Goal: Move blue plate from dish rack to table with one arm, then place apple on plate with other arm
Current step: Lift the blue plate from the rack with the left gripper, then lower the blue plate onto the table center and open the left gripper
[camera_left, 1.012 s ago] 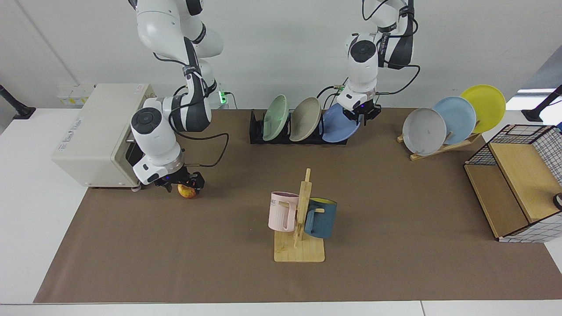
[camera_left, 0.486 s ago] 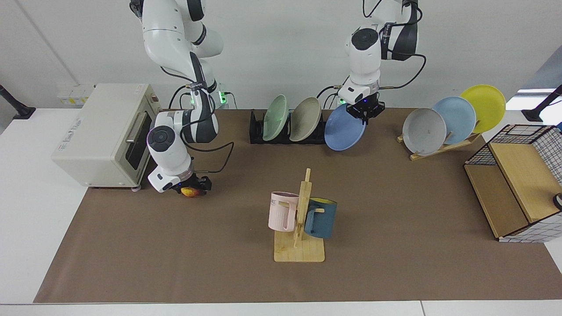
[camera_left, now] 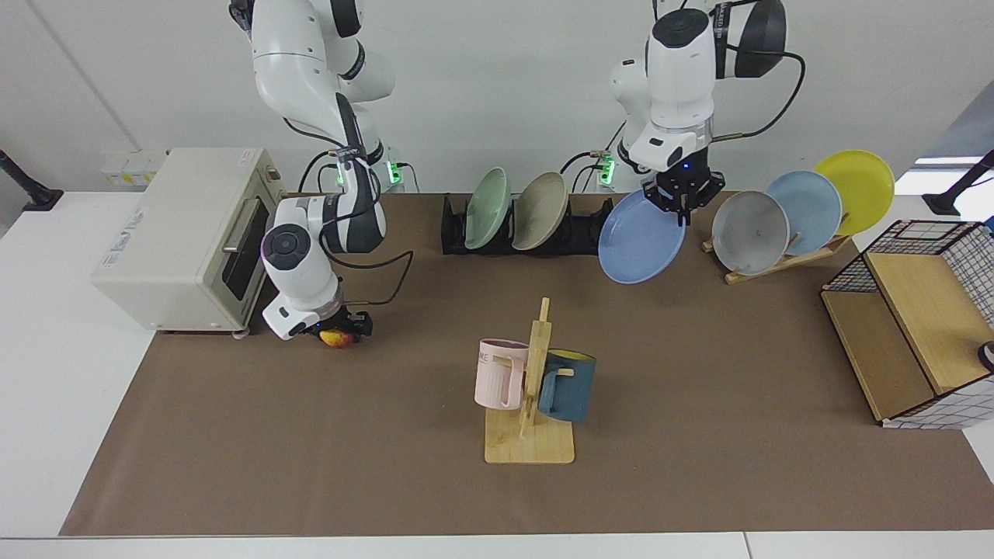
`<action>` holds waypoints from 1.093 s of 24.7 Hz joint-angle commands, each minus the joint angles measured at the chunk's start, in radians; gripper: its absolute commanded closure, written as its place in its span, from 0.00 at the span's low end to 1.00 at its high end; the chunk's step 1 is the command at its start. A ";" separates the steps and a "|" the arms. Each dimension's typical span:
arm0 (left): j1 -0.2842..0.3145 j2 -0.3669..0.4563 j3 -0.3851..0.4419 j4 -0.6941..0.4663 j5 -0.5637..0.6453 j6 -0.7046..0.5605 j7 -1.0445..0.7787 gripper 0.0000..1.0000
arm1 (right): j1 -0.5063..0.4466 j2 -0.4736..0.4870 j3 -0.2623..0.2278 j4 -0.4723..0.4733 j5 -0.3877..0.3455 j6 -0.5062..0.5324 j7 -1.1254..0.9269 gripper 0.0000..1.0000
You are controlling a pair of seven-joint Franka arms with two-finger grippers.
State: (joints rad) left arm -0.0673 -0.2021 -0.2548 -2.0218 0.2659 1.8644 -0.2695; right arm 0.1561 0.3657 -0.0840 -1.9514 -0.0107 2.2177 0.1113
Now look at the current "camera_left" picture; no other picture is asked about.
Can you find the black round object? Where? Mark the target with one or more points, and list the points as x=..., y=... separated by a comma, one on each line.
x=988, y=355

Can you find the red yellow apple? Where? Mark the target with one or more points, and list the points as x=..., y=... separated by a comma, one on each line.
x=335, y=339

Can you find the dark teal mug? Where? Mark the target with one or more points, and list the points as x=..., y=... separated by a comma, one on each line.
x=571, y=392

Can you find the grey plate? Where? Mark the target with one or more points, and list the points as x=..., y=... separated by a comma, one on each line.
x=749, y=233

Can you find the pink mug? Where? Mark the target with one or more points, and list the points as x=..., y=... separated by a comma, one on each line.
x=497, y=380

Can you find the pale green plate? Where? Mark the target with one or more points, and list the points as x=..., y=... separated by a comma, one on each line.
x=488, y=210

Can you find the black clamp stand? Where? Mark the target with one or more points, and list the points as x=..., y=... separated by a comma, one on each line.
x=43, y=198
x=943, y=203

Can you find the pale toaster oven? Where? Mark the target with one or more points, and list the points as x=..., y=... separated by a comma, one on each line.
x=178, y=233

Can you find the beige plate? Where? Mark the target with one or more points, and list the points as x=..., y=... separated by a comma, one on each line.
x=540, y=211

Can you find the black dish rack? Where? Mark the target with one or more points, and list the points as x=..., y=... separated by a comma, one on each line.
x=578, y=237

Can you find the brown table cloth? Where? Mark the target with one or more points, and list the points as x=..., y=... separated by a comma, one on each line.
x=311, y=450

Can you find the yellow plate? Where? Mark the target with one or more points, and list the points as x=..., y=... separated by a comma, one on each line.
x=858, y=186

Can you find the white wall socket box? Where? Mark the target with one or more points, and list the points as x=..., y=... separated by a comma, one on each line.
x=128, y=169

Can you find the wooden plate rack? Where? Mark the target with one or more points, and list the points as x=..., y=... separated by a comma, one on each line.
x=776, y=264

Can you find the wooden cup stand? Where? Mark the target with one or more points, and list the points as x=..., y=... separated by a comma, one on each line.
x=536, y=446

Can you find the light blue plate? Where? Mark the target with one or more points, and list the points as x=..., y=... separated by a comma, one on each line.
x=811, y=206

